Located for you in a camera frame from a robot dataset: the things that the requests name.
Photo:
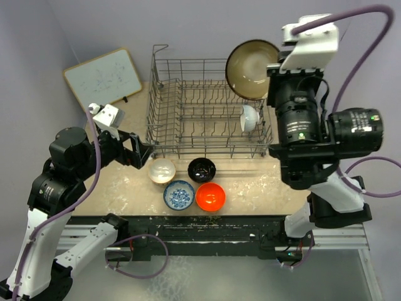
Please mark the black glossy bowl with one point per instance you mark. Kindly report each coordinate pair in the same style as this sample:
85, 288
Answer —
201, 170

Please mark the white ceramic bowl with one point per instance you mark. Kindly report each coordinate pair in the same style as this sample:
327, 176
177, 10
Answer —
249, 118

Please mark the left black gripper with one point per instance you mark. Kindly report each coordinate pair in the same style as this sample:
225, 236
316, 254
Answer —
139, 152

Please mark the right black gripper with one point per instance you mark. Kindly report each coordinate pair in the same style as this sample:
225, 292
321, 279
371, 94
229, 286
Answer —
279, 78

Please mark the blue white patterned bowl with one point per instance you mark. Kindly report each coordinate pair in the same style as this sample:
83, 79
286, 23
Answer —
179, 195

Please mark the beige white bowl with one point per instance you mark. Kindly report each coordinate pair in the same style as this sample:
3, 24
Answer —
161, 171

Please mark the small whiteboard with wood frame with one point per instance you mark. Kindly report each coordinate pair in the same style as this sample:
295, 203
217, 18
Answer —
105, 79

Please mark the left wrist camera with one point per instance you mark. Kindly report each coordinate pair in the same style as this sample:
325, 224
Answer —
107, 118

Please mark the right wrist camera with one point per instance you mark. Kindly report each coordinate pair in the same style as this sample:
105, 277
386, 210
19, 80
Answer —
313, 48

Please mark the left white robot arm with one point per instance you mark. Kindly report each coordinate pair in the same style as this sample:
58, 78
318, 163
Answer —
39, 273

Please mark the orange bowl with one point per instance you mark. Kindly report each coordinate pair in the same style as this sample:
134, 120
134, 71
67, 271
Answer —
210, 197

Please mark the brown rimmed cream bowl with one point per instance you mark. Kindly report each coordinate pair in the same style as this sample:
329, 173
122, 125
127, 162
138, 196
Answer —
246, 68

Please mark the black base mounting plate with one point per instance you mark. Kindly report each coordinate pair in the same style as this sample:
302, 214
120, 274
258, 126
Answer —
242, 235

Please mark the grey wire dish rack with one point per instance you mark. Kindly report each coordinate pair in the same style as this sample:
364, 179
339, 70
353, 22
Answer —
192, 112

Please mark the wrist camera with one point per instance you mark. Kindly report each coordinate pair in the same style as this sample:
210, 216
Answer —
313, 48
107, 118

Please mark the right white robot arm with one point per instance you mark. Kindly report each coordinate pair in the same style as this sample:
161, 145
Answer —
311, 145

